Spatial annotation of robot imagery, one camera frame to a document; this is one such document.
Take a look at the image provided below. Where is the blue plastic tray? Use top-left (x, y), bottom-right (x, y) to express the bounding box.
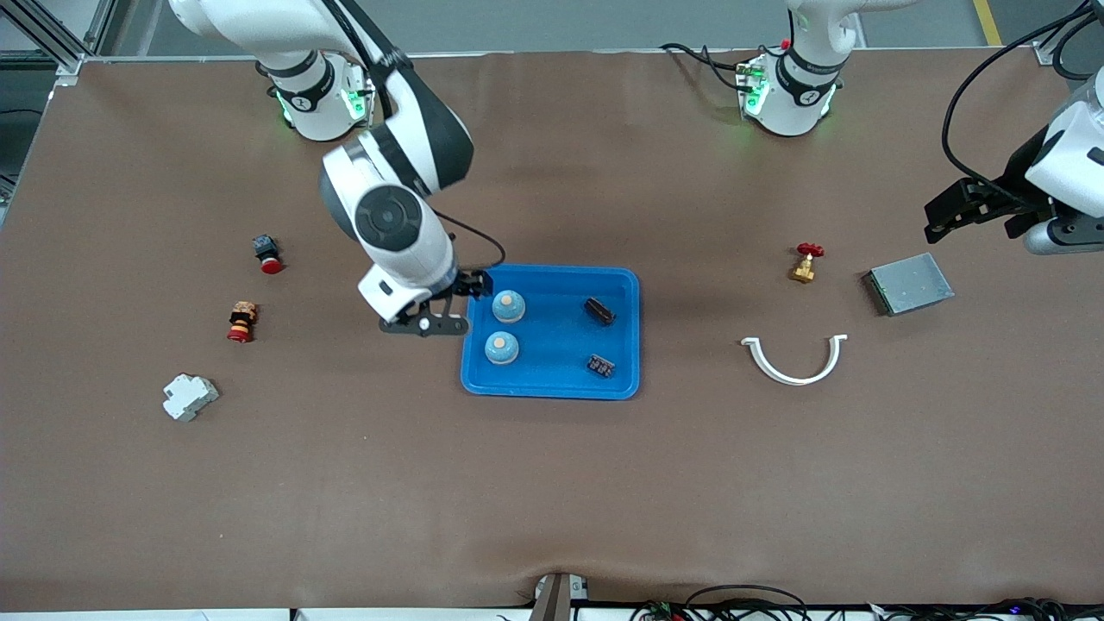
top-left (460, 264), bottom-right (641, 400)

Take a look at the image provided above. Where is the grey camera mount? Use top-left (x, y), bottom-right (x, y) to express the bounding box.
top-left (533, 572), bottom-right (589, 621)

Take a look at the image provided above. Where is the tangled cables bundle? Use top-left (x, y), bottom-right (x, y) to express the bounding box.
top-left (630, 585), bottom-right (1104, 621)

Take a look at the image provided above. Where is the aluminium frame profile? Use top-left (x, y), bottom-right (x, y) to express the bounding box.
top-left (0, 0), bottom-right (117, 78)

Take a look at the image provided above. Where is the grey metal box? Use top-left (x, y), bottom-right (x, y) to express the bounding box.
top-left (862, 252), bottom-right (956, 317)

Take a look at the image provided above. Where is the brass valve red handle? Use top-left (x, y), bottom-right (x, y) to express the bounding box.
top-left (788, 242), bottom-right (825, 284)

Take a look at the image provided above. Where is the white circuit breaker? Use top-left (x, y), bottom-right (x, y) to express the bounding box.
top-left (162, 373), bottom-right (220, 423)

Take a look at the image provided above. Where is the brown table mat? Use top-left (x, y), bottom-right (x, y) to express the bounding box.
top-left (0, 47), bottom-right (1104, 615)

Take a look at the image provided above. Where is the black base cable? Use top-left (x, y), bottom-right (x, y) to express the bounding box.
top-left (660, 41), bottom-right (747, 91)

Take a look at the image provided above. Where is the white half-ring pipe clamp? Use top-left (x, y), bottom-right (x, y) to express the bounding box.
top-left (741, 334), bottom-right (849, 386)

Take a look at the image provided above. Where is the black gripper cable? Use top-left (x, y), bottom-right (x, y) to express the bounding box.
top-left (431, 210), bottom-right (507, 270)

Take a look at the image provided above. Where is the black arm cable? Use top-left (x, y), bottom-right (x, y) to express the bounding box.
top-left (942, 0), bottom-right (1104, 186)

